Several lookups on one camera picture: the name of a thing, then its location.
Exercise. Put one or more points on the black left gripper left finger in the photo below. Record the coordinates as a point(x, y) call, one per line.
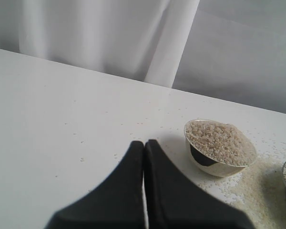
point(117, 203)

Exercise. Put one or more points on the spilled rice on table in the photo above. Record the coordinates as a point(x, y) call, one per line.
point(257, 190)

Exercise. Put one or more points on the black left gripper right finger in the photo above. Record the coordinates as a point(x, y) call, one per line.
point(175, 202)

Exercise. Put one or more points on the white backdrop curtain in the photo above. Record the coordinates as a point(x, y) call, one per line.
point(229, 49)

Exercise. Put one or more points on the white ceramic bowl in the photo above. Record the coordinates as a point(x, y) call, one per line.
point(210, 166)

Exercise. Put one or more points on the rice in white bowl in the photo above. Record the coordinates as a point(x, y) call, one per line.
point(223, 143)

